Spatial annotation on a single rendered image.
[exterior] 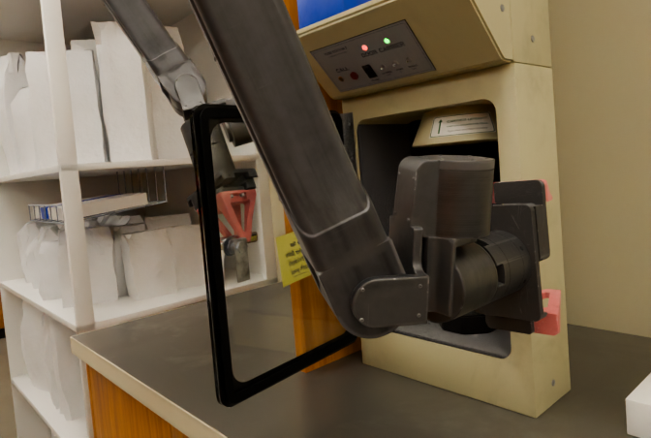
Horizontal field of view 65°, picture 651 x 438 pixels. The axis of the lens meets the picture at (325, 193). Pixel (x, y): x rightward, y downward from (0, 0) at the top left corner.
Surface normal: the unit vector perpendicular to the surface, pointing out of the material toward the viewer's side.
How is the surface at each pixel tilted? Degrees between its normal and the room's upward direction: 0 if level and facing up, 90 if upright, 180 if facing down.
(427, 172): 97
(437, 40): 135
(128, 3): 79
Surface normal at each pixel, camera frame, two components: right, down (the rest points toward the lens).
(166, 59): 0.15, -0.15
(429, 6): -0.47, 0.77
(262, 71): 0.18, 0.18
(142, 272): 0.55, 0.05
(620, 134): -0.74, 0.10
